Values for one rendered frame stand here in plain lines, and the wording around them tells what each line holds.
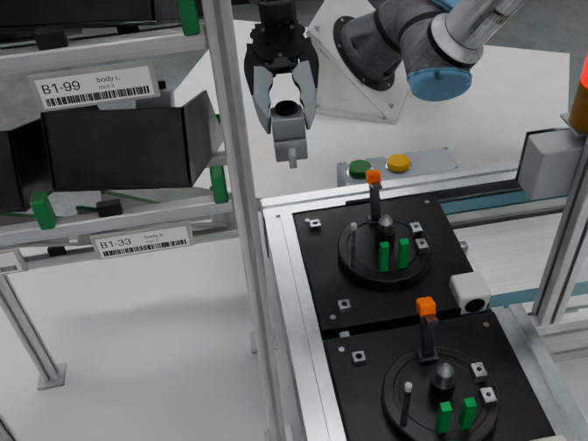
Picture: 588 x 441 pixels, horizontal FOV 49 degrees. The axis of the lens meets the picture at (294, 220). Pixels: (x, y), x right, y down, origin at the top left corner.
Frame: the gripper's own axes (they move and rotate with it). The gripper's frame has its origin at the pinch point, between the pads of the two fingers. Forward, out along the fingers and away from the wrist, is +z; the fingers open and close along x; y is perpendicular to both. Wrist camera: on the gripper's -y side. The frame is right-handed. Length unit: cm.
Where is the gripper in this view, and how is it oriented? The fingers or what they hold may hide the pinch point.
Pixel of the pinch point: (287, 121)
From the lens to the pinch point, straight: 87.8
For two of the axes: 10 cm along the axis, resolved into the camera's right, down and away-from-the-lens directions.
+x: -9.9, 1.1, -0.3
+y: -0.2, 1.0, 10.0
